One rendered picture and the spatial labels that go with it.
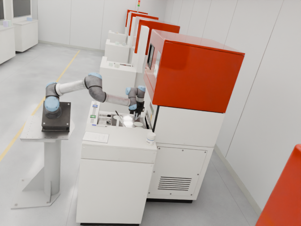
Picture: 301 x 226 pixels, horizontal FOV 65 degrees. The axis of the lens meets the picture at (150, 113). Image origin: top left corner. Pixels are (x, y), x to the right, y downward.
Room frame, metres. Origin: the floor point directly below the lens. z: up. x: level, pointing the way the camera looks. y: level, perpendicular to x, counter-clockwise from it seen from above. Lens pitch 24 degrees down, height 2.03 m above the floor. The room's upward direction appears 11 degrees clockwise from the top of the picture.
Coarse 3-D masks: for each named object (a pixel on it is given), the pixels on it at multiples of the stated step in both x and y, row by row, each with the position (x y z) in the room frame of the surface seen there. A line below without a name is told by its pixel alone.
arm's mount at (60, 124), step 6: (60, 102) 2.07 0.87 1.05; (66, 102) 2.09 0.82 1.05; (66, 108) 2.05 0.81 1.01; (66, 114) 2.01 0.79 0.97; (42, 120) 1.89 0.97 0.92; (48, 120) 1.91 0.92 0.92; (54, 120) 1.93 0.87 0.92; (60, 120) 1.95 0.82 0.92; (66, 120) 1.97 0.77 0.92; (42, 126) 1.87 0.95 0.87; (48, 126) 1.88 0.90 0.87; (54, 126) 1.90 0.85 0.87; (60, 126) 1.92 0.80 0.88; (66, 126) 1.94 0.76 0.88
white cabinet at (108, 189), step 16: (80, 160) 1.59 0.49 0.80; (96, 160) 1.61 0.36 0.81; (112, 160) 1.65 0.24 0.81; (80, 176) 1.59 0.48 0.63; (96, 176) 1.61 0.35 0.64; (112, 176) 1.64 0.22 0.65; (128, 176) 1.67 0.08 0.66; (144, 176) 1.70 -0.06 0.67; (80, 192) 1.59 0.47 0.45; (96, 192) 1.62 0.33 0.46; (112, 192) 1.65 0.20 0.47; (128, 192) 1.68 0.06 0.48; (144, 192) 1.71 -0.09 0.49; (80, 208) 1.59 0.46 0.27; (96, 208) 1.62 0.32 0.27; (112, 208) 1.65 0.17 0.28; (128, 208) 1.68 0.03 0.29; (80, 224) 1.62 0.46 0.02; (96, 224) 1.65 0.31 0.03; (112, 224) 1.69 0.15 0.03; (128, 224) 1.72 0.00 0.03
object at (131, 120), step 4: (112, 116) 2.30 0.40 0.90; (124, 116) 2.36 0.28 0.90; (128, 116) 2.38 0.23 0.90; (112, 120) 2.21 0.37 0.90; (116, 120) 2.23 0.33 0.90; (124, 120) 2.26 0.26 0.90; (128, 120) 2.28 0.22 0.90; (132, 120) 2.30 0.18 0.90; (136, 120) 2.32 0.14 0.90; (140, 120) 2.34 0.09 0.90; (112, 124) 2.12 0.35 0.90; (120, 124) 2.15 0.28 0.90; (124, 124) 2.17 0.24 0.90; (128, 124) 2.19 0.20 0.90; (132, 124) 2.20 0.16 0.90; (144, 128) 2.17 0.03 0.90
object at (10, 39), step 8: (0, 0) 6.38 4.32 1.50; (0, 8) 6.35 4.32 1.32; (0, 16) 6.31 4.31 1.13; (0, 24) 6.29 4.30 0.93; (8, 24) 6.33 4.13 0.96; (0, 32) 5.77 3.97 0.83; (8, 32) 6.21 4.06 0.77; (0, 40) 5.74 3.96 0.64; (8, 40) 6.18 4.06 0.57; (0, 48) 5.71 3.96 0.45; (8, 48) 6.15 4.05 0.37; (0, 56) 5.68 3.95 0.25; (8, 56) 6.12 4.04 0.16
